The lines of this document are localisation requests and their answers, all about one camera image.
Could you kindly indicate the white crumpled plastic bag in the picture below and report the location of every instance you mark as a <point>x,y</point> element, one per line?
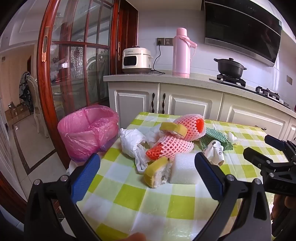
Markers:
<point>130,142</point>

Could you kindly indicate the yellow pomelo peel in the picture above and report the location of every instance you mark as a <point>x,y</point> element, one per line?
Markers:
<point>155,173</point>
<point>173,128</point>

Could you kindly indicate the green checked tablecloth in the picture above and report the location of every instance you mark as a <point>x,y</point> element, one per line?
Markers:
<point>129,192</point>

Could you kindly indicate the cardboard boxes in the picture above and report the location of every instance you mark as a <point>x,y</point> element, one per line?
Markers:
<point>16,112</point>

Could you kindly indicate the white stone kitchen counter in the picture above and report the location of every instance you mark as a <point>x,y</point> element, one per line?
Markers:
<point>143,77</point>

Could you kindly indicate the wall switch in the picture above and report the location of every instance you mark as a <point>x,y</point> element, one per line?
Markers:
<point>289,79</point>

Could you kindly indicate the white rice cooker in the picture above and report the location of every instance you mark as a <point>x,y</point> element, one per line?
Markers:
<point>138,59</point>

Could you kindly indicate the wall power outlet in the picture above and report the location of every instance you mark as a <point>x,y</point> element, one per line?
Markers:
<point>167,41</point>

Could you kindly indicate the patterned clothing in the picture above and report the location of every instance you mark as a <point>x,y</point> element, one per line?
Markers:
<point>24,90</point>

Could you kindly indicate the white foam block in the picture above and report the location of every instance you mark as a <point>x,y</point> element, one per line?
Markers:
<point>185,169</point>

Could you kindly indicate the black gas stove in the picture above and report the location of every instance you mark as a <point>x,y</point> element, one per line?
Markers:
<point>233,81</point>

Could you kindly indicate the red wooden glass door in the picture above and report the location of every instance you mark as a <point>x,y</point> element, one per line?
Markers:
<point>46,92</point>

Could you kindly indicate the person's right hand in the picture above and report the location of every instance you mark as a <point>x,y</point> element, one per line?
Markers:
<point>290,204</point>

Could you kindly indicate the black range hood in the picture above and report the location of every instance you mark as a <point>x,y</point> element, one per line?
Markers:
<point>240,25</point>

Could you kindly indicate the black cooking pot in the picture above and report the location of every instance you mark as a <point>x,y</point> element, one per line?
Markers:
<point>230,67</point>

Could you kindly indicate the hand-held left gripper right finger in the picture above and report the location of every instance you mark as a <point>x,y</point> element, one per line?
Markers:
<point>208,176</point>

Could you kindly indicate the pink thermos flask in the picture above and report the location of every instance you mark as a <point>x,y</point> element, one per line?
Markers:
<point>181,55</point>

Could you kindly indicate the green wavy striped cloth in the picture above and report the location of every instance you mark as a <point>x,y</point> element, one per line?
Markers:
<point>212,136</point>

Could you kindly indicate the person's left hand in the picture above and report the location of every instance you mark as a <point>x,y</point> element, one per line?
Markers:
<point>136,237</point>

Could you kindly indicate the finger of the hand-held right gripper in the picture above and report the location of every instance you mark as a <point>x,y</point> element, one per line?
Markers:
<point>256,157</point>
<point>276,141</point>

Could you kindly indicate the white dining chair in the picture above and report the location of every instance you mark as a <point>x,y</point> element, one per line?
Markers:
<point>38,111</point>

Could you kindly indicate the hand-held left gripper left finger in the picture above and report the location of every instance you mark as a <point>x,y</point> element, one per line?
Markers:
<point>84,178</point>

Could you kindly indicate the pink foam fruit net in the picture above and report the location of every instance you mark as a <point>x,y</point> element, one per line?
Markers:
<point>171,146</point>
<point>187,126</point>

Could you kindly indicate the white crumpled tissue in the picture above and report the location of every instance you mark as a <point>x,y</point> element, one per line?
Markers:
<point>233,138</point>
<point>152,136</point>

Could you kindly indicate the crushed white paper cup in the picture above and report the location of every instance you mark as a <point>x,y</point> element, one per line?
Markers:
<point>215,153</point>

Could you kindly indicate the white cabinet door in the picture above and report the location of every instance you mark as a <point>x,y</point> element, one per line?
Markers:
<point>133,104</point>
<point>192,102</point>
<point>252,113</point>

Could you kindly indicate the bin with pink bag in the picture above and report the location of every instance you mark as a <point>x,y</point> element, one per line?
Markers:
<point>87,134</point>

